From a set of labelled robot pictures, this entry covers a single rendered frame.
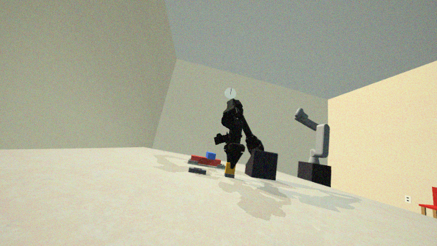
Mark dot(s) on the red block with two slots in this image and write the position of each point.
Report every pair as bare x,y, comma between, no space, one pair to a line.
205,161

